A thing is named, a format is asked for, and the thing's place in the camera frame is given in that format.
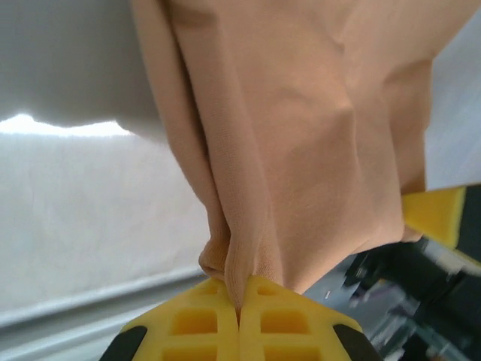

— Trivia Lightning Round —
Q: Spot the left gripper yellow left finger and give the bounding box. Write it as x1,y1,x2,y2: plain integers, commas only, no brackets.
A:
98,277,241,361

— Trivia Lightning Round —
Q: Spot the tan printed t-shirt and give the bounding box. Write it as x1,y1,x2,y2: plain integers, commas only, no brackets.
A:
127,0,475,302

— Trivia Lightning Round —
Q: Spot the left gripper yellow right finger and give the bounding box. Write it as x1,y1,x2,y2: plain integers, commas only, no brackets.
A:
238,275,385,361

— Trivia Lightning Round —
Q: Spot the long aluminium base rail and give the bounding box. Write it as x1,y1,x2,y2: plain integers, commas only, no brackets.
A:
0,265,211,361

